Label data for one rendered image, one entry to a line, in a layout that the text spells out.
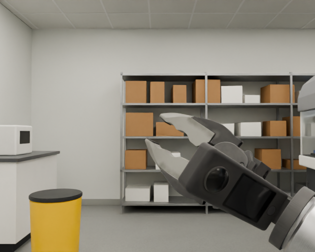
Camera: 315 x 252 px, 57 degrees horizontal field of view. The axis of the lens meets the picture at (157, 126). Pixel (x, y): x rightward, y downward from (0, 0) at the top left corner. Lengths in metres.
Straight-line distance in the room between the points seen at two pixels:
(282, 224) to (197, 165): 0.11
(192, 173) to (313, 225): 0.12
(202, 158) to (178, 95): 3.97
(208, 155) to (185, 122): 0.13
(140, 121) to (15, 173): 1.87
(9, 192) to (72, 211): 0.88
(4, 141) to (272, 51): 4.01
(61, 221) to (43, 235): 0.16
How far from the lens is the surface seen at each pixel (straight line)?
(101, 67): 4.82
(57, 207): 2.37
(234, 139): 0.35
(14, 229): 3.18
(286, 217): 0.32
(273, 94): 4.51
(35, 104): 5.03
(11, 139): 3.38
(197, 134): 0.37
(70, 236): 2.48
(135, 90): 4.22
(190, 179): 0.26
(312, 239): 0.32
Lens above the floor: 1.14
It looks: 1 degrees up
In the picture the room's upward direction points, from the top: straight up
